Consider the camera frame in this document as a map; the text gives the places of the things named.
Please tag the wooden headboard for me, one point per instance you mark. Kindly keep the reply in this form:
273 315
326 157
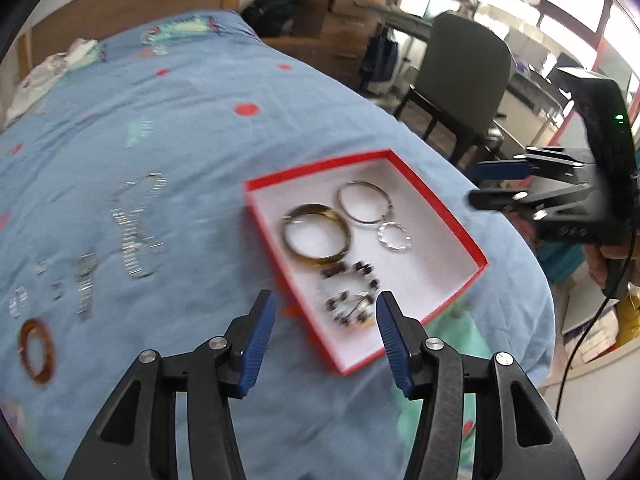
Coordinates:
97 19

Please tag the wooden drawer cabinet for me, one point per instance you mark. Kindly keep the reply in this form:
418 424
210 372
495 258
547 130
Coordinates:
332 36

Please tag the red jewelry box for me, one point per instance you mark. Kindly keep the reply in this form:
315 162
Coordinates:
441 263

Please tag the white cloth on bed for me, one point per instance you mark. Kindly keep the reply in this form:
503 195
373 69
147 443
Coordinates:
45 75

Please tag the black backpack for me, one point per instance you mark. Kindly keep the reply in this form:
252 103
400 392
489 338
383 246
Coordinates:
270 18

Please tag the grey office chair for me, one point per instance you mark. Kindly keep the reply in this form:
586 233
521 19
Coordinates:
462 85

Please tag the thin silver bangle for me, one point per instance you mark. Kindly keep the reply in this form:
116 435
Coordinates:
364 202

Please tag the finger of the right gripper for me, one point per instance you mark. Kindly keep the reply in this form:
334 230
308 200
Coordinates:
511 199
503 170

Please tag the amber resin bangle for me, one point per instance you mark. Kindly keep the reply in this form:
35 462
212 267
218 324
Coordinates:
36 350

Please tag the glass desk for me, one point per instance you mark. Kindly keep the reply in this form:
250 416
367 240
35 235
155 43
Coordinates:
500 75

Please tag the dark blue bag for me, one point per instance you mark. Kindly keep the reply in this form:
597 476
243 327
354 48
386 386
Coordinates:
379 62

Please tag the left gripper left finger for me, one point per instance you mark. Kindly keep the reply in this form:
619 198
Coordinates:
248 338

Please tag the blue patterned bedspread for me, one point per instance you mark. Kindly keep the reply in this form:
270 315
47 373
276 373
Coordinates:
140 158

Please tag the dark brown bangle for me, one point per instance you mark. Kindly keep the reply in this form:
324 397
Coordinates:
316 234

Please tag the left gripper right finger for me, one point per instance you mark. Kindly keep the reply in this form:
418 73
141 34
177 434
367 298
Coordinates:
402 338

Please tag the person's right hand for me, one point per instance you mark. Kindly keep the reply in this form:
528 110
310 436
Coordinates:
596 256

